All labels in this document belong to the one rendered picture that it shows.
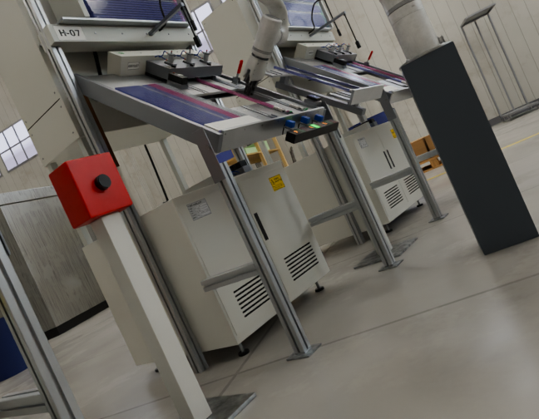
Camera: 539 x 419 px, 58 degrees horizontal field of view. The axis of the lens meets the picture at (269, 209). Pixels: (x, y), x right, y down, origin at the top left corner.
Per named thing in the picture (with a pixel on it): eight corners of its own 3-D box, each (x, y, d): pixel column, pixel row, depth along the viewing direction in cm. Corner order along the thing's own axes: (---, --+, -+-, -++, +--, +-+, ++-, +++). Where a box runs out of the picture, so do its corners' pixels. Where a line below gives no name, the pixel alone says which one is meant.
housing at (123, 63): (200, 82, 236) (204, 52, 229) (119, 91, 197) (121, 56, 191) (188, 78, 239) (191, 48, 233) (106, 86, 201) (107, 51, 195)
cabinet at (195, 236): (336, 282, 226) (280, 160, 224) (245, 360, 171) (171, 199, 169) (239, 308, 266) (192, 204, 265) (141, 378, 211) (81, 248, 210)
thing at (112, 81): (249, 97, 222) (250, 86, 220) (136, 115, 171) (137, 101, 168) (195, 78, 237) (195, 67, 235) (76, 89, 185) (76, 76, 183)
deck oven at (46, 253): (71, 320, 792) (20, 211, 787) (126, 297, 755) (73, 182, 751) (-4, 362, 649) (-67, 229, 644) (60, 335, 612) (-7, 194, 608)
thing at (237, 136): (320, 124, 205) (324, 107, 202) (220, 152, 154) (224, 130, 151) (318, 123, 206) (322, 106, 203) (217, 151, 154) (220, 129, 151)
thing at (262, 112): (319, 116, 205) (321, 110, 203) (219, 143, 153) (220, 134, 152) (282, 104, 213) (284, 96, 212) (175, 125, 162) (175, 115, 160)
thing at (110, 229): (256, 396, 135) (137, 137, 133) (198, 453, 116) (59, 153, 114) (201, 401, 150) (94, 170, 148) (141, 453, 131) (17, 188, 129)
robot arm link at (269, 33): (263, 44, 207) (249, 44, 200) (273, 13, 201) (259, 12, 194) (277, 52, 204) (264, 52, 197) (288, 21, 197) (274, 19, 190)
